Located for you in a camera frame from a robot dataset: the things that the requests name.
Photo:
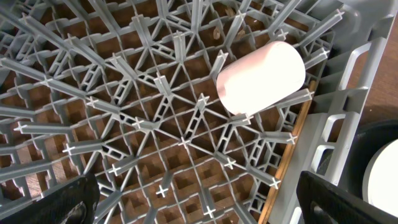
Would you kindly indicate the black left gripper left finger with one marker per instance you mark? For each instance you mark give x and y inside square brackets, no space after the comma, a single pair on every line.
[74,201]

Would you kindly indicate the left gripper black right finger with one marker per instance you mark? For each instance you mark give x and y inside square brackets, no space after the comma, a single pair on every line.
[322,202]

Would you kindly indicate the wooden chopstick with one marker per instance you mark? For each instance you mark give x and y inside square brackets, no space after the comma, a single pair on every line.
[284,164]

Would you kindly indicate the grey round plate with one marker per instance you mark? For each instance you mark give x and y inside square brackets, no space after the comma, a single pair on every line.
[379,186]

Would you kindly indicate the pink plastic cup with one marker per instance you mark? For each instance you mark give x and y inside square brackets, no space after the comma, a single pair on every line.
[261,78]

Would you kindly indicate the grey dishwasher rack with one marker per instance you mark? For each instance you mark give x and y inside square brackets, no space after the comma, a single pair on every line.
[126,90]

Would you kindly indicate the black round tray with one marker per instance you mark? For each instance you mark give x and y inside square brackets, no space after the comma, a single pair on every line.
[368,139]

